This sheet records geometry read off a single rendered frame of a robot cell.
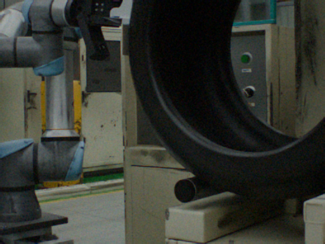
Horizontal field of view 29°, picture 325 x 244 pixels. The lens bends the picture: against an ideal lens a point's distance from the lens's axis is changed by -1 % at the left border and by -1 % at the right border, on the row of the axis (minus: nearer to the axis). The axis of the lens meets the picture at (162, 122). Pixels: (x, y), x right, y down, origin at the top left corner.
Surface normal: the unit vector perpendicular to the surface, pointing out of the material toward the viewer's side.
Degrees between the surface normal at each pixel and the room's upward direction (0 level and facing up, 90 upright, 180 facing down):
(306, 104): 90
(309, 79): 90
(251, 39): 90
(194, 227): 90
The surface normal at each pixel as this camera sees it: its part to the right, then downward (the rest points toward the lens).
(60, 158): 0.11, -0.04
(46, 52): 0.11, 0.22
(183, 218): -0.59, 0.05
